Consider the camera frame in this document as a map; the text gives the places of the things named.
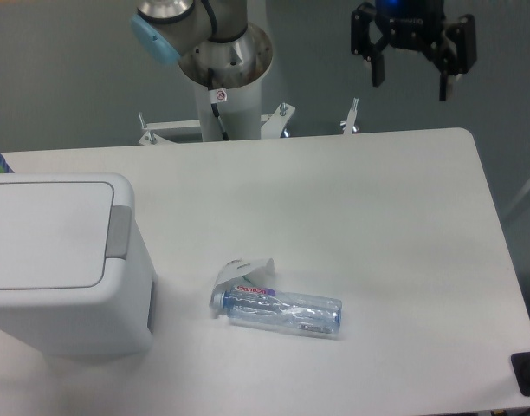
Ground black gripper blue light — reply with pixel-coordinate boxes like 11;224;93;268
351;0;477;101

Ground white push-button trash can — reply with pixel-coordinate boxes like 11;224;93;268
0;173;156;355

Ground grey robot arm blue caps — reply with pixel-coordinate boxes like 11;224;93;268
130;1;477;101

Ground metal clamp bolt behind table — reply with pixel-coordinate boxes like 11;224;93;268
339;97;360;135

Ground crumpled white paper wrapper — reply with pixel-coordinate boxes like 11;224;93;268
215;258;276;289

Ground clear plastic water bottle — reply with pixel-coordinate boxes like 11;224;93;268
210;284;342;336

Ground black device at table edge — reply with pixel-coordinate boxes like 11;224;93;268
511;352;530;397

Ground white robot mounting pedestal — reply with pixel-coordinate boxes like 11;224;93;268
139;81;296;146

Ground black cable on pedestal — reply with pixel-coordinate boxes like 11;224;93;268
206;68;230;142

